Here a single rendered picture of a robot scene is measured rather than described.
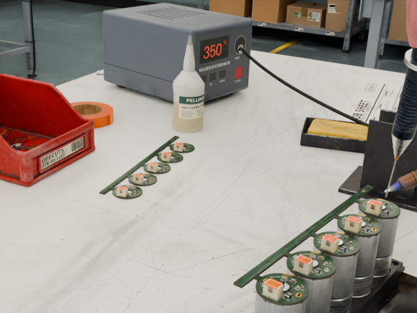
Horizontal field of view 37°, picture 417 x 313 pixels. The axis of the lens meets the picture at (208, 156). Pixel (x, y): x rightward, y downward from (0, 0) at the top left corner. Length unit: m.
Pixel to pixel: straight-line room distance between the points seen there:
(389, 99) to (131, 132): 0.35
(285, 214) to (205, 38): 0.28
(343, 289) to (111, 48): 0.53
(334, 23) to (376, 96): 3.78
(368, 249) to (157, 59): 0.44
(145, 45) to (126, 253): 0.36
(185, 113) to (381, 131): 0.22
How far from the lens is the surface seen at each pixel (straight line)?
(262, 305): 0.30
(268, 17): 4.78
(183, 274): 0.42
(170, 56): 0.73
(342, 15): 4.60
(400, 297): 0.41
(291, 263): 0.33
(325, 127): 0.67
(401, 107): 0.31
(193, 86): 0.65
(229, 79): 0.77
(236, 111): 0.74
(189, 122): 0.66
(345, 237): 0.35
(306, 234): 0.35
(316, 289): 0.32
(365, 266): 0.37
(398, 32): 4.49
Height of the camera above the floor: 0.98
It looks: 23 degrees down
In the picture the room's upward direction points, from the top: 3 degrees clockwise
